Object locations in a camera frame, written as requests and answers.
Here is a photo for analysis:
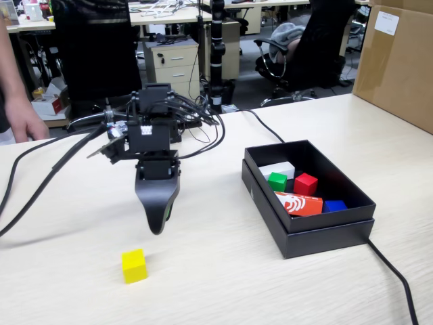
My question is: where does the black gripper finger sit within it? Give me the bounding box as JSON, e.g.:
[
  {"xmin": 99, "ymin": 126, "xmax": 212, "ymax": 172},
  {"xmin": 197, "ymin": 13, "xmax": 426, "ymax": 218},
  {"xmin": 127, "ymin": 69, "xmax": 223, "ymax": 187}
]
[
  {"xmin": 134, "ymin": 160, "xmax": 181, "ymax": 236},
  {"xmin": 163, "ymin": 201, "xmax": 175, "ymax": 232}
]

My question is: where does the thin black servo wire bundle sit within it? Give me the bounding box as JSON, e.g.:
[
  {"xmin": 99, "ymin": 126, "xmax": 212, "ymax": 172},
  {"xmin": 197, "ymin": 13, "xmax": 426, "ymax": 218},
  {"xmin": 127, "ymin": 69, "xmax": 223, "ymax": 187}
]
[{"xmin": 168, "ymin": 91, "xmax": 226, "ymax": 160}]

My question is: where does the long beige desk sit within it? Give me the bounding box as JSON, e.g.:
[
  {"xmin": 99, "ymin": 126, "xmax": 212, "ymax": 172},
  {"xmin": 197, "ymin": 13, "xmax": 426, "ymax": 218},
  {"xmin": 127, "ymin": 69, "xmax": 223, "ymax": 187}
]
[{"xmin": 202, "ymin": 0, "xmax": 312, "ymax": 35}]

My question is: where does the beige desk with mug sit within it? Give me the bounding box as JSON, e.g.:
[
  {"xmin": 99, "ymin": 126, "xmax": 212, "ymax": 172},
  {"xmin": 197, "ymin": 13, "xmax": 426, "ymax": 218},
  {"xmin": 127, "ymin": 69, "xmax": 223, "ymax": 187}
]
[{"xmin": 0, "ymin": 15, "xmax": 58, "ymax": 37}]

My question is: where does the black open box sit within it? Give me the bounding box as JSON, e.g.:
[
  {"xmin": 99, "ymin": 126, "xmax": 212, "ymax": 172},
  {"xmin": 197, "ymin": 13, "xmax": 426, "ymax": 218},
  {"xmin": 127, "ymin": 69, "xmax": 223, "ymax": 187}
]
[{"xmin": 241, "ymin": 158, "xmax": 375, "ymax": 260}]

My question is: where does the beige desk with white stand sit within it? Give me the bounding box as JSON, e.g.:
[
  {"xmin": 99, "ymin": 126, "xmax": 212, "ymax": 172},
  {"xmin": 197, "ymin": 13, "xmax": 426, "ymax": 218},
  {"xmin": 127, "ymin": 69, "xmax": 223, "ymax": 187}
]
[{"xmin": 129, "ymin": 2, "xmax": 213, "ymax": 26}]

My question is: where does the grey cloth bundle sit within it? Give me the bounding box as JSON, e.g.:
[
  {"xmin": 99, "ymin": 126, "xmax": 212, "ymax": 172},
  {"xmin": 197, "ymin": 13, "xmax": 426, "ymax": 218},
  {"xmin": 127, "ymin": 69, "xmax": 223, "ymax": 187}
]
[{"xmin": 269, "ymin": 14, "xmax": 312, "ymax": 65}]

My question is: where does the beige plain cabinet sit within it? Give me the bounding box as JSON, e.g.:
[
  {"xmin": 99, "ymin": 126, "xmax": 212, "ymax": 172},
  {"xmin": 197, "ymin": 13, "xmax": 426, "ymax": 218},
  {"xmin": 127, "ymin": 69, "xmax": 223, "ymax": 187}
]
[{"xmin": 202, "ymin": 20, "xmax": 242, "ymax": 81}]

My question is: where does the thick black power cable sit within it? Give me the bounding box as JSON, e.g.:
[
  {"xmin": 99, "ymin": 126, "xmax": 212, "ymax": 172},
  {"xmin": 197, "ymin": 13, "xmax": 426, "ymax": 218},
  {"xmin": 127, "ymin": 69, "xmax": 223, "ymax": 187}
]
[{"xmin": 216, "ymin": 108, "xmax": 420, "ymax": 325}]

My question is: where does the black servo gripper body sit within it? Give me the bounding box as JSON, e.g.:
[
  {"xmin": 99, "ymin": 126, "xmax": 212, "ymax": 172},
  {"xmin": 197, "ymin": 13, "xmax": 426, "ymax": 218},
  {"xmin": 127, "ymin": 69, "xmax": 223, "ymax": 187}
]
[{"xmin": 127, "ymin": 121, "xmax": 180, "ymax": 180}]

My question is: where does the bare person forearm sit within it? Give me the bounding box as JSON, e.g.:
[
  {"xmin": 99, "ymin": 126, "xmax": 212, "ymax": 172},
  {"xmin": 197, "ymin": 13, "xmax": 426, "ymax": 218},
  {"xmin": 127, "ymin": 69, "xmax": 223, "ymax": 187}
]
[{"xmin": 0, "ymin": 16, "xmax": 30, "ymax": 104}]

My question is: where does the bare person hand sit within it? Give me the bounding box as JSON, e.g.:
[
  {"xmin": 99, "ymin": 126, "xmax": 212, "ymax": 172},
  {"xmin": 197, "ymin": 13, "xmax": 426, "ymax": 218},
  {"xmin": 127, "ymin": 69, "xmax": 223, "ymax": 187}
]
[{"xmin": 5, "ymin": 93, "xmax": 51, "ymax": 144}]

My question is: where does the white folding stand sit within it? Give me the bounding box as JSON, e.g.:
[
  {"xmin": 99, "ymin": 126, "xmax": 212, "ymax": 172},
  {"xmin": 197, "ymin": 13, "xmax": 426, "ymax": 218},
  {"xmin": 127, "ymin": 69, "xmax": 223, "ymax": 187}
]
[{"xmin": 139, "ymin": 1, "xmax": 180, "ymax": 18}]

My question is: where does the large brown cardboard box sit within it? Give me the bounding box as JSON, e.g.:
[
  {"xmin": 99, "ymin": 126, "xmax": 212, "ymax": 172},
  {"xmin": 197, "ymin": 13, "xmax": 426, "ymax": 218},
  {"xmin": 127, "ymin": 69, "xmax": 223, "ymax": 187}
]
[{"xmin": 351, "ymin": 0, "xmax": 433, "ymax": 135}]

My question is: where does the blue wooden cube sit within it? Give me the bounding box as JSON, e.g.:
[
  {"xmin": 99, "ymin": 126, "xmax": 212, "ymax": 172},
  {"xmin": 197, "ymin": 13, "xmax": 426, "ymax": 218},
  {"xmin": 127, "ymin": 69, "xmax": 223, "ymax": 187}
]
[{"xmin": 323, "ymin": 200, "xmax": 348, "ymax": 214}]

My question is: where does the blue controller circuit board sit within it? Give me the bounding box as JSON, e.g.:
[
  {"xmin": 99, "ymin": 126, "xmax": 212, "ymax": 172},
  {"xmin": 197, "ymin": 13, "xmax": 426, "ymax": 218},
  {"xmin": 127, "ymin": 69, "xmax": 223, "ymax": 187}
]
[{"xmin": 106, "ymin": 121, "xmax": 129, "ymax": 138}]

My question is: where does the white rectangular box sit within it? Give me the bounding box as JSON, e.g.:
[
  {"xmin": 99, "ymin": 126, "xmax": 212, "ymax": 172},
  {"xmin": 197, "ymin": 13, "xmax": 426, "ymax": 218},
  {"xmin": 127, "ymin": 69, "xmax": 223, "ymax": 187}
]
[{"xmin": 258, "ymin": 161, "xmax": 296, "ymax": 182}]

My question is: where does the black mesh office chair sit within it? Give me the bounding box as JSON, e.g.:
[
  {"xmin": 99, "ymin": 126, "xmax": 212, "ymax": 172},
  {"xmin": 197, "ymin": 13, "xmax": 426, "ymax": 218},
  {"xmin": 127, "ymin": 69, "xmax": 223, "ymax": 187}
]
[{"xmin": 49, "ymin": 0, "xmax": 150, "ymax": 136}]

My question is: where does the thick black camera cable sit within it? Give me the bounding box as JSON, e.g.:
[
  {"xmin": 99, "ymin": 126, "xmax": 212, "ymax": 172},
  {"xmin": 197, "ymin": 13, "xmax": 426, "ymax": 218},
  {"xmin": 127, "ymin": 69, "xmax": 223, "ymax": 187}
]
[{"xmin": 0, "ymin": 122, "xmax": 108, "ymax": 238}]

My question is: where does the orange box with white print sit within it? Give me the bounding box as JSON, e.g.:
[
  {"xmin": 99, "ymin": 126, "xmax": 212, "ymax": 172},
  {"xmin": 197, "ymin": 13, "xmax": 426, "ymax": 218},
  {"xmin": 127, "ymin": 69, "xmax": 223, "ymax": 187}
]
[{"xmin": 273, "ymin": 191, "xmax": 324, "ymax": 217}]

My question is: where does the person torso dark shirt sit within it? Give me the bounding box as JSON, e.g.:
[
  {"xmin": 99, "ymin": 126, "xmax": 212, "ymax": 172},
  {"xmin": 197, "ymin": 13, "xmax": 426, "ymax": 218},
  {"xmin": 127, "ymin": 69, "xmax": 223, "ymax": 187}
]
[{"xmin": 0, "ymin": 86, "xmax": 16, "ymax": 147}]

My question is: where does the black chair with chrome armrest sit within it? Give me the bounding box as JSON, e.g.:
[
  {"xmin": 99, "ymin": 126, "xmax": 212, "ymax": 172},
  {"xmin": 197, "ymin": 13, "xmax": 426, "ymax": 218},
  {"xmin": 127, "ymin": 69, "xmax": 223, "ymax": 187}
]
[{"xmin": 253, "ymin": 0, "xmax": 359, "ymax": 108}]

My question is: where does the white and red carton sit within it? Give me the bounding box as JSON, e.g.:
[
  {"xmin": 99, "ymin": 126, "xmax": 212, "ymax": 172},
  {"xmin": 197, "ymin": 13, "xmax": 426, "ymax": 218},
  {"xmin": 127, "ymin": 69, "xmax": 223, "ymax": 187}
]
[{"xmin": 31, "ymin": 77, "xmax": 71, "ymax": 118}]

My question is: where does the red wooden cube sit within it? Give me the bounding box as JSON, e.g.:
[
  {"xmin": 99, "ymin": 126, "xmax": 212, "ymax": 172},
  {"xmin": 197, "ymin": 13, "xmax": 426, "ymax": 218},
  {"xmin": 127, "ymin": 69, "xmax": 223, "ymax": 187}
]
[{"xmin": 293, "ymin": 173, "xmax": 319, "ymax": 196}]

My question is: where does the yellow wooden cube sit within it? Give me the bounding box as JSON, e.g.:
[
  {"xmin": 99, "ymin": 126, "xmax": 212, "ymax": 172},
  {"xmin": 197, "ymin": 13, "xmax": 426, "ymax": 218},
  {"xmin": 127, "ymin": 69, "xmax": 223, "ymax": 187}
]
[{"xmin": 121, "ymin": 248, "xmax": 149, "ymax": 284}]

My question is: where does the bare circuit board wrist camera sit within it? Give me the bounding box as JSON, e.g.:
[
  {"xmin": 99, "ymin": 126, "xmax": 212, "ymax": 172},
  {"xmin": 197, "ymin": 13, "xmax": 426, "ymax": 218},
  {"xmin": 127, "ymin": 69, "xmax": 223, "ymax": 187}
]
[{"xmin": 86, "ymin": 135, "xmax": 127, "ymax": 166}]

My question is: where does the black segmented pole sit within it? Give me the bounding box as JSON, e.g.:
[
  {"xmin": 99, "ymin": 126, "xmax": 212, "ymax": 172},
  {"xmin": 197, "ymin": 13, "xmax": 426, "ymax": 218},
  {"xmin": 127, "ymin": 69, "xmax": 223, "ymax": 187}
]
[{"xmin": 208, "ymin": 0, "xmax": 235, "ymax": 114}]

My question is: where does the green wooden cube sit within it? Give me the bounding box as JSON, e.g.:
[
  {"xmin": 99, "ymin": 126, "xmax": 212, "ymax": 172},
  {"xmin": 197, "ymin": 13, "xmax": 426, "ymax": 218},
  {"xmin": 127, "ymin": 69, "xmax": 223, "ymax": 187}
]
[{"xmin": 267, "ymin": 171, "xmax": 288, "ymax": 193}]

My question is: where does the small framed picture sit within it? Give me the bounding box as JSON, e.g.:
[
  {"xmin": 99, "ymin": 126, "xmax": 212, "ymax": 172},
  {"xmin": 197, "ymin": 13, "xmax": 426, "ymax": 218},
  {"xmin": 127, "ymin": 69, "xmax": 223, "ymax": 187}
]
[{"xmin": 0, "ymin": 0, "xmax": 20, "ymax": 27}]

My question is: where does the beige drawer cabinet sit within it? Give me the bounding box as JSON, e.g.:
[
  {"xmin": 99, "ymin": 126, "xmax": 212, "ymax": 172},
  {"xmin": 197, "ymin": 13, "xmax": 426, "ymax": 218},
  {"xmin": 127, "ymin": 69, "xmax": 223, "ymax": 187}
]
[{"xmin": 144, "ymin": 37, "xmax": 200, "ymax": 99}]

